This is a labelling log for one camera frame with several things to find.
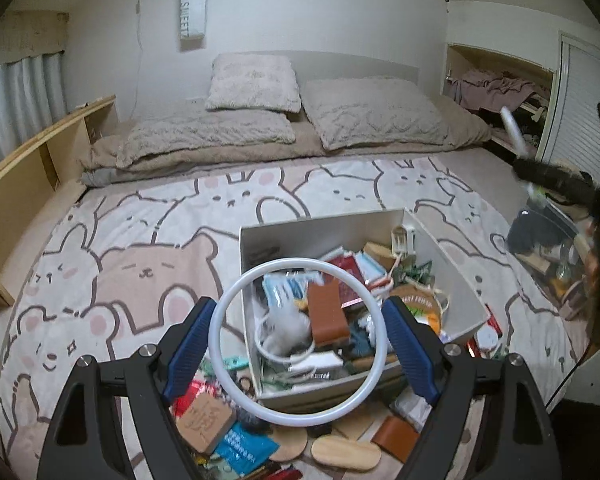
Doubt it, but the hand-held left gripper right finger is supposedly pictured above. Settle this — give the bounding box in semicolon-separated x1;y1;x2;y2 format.
382;296;563;480

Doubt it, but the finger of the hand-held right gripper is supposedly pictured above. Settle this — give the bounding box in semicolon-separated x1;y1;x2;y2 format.
512;156;598;211

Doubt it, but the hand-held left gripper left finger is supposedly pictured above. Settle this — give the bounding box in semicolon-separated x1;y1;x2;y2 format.
36;296;217;480

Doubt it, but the white stick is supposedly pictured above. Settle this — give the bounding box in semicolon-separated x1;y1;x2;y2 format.
500;106;531;161

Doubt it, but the white cardboard box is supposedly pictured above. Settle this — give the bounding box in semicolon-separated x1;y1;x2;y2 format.
239;207;491;401

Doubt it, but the large white ring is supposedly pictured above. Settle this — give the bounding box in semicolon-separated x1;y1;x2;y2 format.
209;258;392;428

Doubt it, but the red white packet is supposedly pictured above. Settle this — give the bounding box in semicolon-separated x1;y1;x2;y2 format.
172;380;216;416

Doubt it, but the round wooden coaster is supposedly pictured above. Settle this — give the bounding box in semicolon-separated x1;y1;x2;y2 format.
395;287;446;321

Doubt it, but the dark cloth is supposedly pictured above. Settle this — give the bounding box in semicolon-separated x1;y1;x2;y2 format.
507;210;568;256

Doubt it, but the carved wooden block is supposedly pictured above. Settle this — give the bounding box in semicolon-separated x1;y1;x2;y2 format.
175;392;238;456

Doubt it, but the white louvre door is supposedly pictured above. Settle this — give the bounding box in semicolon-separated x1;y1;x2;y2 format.
535;32;600;181

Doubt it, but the brown leather sleeve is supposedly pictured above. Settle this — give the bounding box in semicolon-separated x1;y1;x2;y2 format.
370;415;421;463

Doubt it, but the knitted pom ball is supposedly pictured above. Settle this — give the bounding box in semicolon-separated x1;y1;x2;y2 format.
235;407;266;433

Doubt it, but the dark red package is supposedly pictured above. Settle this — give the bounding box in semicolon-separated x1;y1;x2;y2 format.
325;255;376;311

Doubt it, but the brown leather pouch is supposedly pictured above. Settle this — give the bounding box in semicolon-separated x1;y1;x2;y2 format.
307;280;351;346

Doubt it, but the light blue packet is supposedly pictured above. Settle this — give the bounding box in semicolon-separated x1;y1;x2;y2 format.
355;252;386;281

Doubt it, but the bear print blanket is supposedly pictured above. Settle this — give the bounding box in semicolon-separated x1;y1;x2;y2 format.
0;155;593;480

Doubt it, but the beige folded duvet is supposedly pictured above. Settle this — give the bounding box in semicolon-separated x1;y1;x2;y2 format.
77;92;493;188

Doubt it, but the pile of clothes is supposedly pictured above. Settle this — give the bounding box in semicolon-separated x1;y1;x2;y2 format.
452;67;553;111

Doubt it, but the blue snack packet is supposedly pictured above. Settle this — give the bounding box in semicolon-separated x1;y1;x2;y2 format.
215;422;281;476

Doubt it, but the blue white packet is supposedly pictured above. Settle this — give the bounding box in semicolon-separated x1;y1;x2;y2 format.
262;274;306;311

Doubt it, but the white plug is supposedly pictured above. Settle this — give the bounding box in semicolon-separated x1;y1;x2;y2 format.
391;227;416;256

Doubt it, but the oval wooden piece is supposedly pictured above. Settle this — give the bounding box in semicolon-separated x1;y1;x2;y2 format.
311;435;382;472

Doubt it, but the round wooden lid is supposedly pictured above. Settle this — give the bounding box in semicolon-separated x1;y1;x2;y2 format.
270;425;308;463

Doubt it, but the large knit beige pillow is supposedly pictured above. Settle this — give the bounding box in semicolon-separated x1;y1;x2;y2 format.
300;77;450;151

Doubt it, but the long knit beige pillow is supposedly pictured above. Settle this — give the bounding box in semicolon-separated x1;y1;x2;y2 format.
116;110;297;168

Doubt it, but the wooden bedside shelf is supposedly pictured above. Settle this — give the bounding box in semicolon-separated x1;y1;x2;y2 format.
0;95;118;308

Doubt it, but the fluffy beige pillow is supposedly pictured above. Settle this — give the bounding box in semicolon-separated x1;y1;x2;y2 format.
205;52;302;113

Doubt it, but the white curtain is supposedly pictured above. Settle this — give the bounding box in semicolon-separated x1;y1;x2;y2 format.
0;50;67;176

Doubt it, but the white hanging bag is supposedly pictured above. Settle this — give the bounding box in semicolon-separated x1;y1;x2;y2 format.
180;0;208;52

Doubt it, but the beige curtain valance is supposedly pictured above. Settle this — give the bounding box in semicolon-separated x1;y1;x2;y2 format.
0;10;71;68

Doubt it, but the small white ring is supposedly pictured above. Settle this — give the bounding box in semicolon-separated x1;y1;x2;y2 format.
254;317;316;358

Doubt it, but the white hanging cable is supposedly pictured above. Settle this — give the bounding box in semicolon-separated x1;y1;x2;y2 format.
134;0;146;106

